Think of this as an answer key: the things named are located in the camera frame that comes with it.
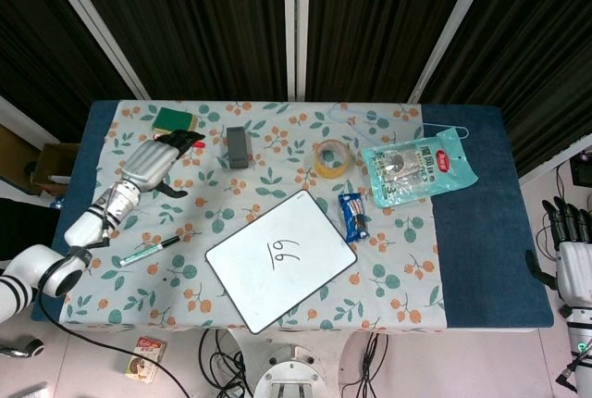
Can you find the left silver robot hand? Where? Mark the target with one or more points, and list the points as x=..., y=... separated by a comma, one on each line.
x=148, y=166

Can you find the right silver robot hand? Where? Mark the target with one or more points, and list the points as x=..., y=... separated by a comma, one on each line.
x=575, y=264

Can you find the dark grey whiteboard eraser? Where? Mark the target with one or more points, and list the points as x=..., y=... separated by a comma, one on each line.
x=238, y=148

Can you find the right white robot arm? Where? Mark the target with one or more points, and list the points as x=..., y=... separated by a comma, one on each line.
x=580, y=324

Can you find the green yellow sponge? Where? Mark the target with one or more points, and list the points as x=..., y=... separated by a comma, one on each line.
x=173, y=118

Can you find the green black marker pen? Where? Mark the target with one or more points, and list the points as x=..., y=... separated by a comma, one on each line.
x=148, y=252

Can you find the black electronic device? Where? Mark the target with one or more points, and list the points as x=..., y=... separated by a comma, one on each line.
x=582, y=170

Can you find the dark blue table cover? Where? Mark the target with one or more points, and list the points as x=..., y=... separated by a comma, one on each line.
x=485, y=231

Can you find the small blue object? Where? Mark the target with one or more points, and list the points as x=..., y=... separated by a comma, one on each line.
x=57, y=204

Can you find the brown cardboard box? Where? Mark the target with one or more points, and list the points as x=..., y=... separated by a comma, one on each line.
x=46, y=166

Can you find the floral patterned tablecloth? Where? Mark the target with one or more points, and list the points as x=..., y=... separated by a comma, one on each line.
x=139, y=296

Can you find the black pleated curtain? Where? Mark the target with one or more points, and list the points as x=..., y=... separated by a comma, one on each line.
x=37, y=46
x=194, y=23
x=532, y=46
x=370, y=23

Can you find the yellow adhesive tape roll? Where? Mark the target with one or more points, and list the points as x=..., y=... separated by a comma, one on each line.
x=324, y=169

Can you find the teal cleaning cloth package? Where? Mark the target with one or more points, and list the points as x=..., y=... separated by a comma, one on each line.
x=416, y=171

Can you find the small printed snack box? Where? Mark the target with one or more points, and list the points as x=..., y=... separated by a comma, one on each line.
x=144, y=358

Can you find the blue cookie pack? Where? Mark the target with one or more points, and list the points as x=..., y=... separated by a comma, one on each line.
x=353, y=217

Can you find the white robot torso base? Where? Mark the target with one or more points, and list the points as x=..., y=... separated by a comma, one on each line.
x=291, y=375

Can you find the white frame post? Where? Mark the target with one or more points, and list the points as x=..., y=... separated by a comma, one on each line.
x=451, y=23
x=92, y=23
x=296, y=23

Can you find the white whiteboard black frame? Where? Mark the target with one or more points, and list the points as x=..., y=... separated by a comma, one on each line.
x=259, y=296

